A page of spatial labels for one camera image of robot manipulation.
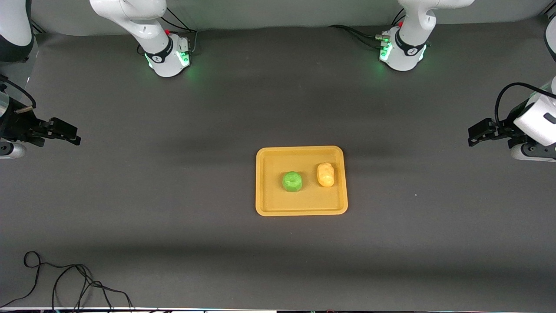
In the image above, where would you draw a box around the yellow potato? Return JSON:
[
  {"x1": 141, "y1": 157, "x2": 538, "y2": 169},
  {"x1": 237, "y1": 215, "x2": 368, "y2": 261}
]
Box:
[{"x1": 317, "y1": 163, "x2": 335, "y2": 188}]

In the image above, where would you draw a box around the green apple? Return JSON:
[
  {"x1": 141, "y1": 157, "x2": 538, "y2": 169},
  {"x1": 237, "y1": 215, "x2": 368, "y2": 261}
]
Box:
[{"x1": 282, "y1": 171, "x2": 303, "y2": 192}]

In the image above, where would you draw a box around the yellow plastic tray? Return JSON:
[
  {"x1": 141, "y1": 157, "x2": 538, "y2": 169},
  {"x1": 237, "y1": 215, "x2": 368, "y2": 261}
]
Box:
[{"x1": 255, "y1": 146, "x2": 349, "y2": 216}]

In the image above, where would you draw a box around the dark grey table mat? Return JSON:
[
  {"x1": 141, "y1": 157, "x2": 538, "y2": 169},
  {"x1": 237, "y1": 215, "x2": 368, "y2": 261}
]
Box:
[{"x1": 0, "y1": 17, "x2": 556, "y2": 310}]

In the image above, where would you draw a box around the thin black loose cable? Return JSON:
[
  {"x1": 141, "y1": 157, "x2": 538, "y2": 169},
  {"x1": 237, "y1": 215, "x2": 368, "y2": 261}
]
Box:
[{"x1": 0, "y1": 251, "x2": 133, "y2": 310}]

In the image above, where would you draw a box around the black right arm base cable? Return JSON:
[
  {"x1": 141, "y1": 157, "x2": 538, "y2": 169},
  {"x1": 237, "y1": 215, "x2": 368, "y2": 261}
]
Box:
[{"x1": 159, "y1": 7, "x2": 199, "y2": 55}]

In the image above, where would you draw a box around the black arm base cable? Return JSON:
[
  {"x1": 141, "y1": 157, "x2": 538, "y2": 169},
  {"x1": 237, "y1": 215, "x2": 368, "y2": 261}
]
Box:
[
  {"x1": 328, "y1": 9, "x2": 407, "y2": 49},
  {"x1": 159, "y1": 7, "x2": 199, "y2": 55}
]

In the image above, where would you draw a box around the black left arm base cable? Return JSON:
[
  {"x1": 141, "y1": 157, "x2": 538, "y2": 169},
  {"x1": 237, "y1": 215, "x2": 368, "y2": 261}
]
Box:
[{"x1": 328, "y1": 9, "x2": 407, "y2": 49}]

